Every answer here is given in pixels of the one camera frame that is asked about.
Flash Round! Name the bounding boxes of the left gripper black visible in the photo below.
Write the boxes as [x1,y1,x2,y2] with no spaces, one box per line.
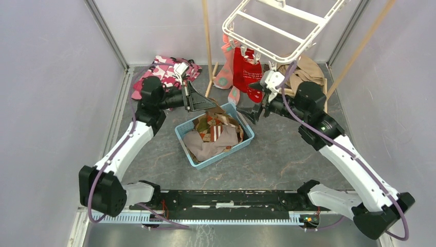
[158,80,217,113]

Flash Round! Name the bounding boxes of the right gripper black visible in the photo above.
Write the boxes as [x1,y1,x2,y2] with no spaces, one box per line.
[236,80,308,125]

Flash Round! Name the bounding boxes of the red sock white stars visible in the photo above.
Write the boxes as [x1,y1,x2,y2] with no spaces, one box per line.
[243,59,263,103]

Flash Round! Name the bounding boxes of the red sock white trim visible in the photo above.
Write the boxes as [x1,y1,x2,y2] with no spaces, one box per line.
[233,47,248,93]

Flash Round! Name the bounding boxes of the pink sock green patches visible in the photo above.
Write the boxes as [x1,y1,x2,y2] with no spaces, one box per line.
[213,34,234,90]

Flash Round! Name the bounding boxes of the white clip hanger frame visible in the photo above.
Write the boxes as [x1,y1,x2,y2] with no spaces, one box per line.
[222,1,354,64]

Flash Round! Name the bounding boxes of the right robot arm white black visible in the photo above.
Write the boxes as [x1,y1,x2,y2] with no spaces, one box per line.
[239,81,415,241]

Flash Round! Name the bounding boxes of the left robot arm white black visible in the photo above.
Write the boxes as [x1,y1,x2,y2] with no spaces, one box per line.
[78,76,217,223]

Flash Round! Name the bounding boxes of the wooden hanger stand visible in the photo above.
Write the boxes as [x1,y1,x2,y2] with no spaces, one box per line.
[202,0,397,113]

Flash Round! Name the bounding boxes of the brown beige socks pile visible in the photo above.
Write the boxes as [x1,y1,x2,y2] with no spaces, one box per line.
[183,112,244,162]

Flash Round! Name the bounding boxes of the blue plastic basket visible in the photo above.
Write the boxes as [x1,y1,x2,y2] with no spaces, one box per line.
[174,102,255,170]

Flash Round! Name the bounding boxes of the pink camouflage cloth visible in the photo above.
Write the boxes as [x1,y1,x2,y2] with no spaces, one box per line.
[131,55,202,100]

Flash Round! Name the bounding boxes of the beige cloth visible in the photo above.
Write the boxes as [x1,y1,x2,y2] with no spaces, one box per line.
[285,55,326,97]

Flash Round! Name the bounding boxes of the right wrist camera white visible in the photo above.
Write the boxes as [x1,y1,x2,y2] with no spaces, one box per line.
[260,70,285,103]

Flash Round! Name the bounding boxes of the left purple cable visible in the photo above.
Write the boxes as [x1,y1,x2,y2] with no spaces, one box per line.
[87,62,178,224]

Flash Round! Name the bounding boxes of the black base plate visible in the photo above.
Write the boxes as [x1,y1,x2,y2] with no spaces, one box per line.
[146,190,327,220]

